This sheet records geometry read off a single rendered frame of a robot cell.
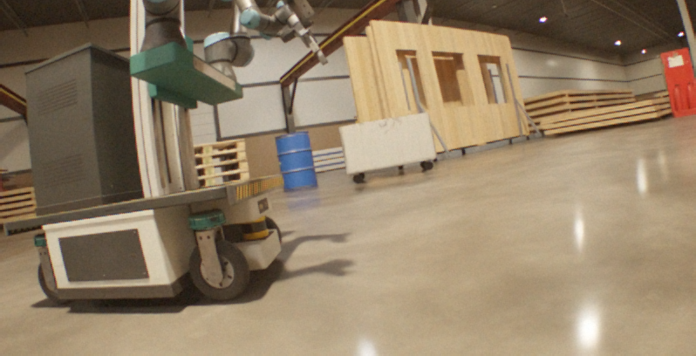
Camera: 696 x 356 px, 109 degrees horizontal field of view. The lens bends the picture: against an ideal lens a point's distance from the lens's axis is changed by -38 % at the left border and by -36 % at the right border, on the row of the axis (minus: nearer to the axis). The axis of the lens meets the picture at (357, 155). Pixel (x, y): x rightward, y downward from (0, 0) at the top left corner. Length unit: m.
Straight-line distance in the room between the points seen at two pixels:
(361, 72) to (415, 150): 3.65
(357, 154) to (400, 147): 0.57
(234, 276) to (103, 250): 0.40
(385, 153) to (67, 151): 4.23
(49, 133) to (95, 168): 0.25
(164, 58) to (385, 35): 6.84
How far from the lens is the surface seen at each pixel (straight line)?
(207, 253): 1.01
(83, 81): 1.27
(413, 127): 4.96
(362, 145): 4.95
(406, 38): 7.98
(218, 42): 1.56
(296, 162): 5.83
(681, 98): 8.77
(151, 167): 1.19
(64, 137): 1.30
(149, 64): 1.04
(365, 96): 8.14
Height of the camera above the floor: 0.33
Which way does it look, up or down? level
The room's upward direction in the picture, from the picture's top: 10 degrees counter-clockwise
